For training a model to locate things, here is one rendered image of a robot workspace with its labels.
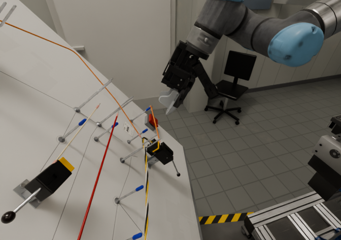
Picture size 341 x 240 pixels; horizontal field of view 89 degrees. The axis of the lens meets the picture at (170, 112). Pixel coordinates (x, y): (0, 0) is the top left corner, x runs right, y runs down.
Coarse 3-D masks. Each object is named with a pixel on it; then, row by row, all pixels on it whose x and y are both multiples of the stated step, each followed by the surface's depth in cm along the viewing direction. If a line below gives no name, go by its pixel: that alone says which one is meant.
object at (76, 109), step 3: (111, 78) 44; (108, 81) 44; (111, 81) 43; (105, 84) 45; (108, 84) 43; (102, 87) 45; (99, 90) 44; (96, 93) 45; (93, 96) 46; (87, 99) 46; (90, 99) 46; (84, 102) 46; (81, 105) 47; (75, 108) 47; (78, 108) 47; (75, 111) 47; (78, 111) 48
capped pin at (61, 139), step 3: (84, 120) 36; (81, 123) 36; (78, 126) 37; (72, 129) 38; (75, 129) 38; (69, 132) 38; (66, 135) 38; (60, 138) 39; (63, 138) 39; (60, 141) 38; (63, 141) 39
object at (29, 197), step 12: (48, 168) 26; (60, 168) 28; (24, 180) 29; (36, 180) 24; (48, 180) 26; (60, 180) 27; (24, 192) 27; (36, 192) 24; (48, 192) 25; (24, 204) 23; (36, 204) 29; (12, 216) 22
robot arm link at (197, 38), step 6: (192, 30) 42; (198, 30) 41; (192, 36) 42; (198, 36) 41; (204, 36) 41; (210, 36) 41; (192, 42) 42; (198, 42) 41; (204, 42) 42; (210, 42) 42; (216, 42) 42; (198, 48) 42; (204, 48) 42; (210, 48) 42
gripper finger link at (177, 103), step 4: (188, 84) 47; (188, 88) 46; (180, 92) 48; (184, 92) 47; (180, 96) 47; (184, 96) 47; (176, 100) 49; (180, 100) 48; (176, 104) 50; (180, 104) 49
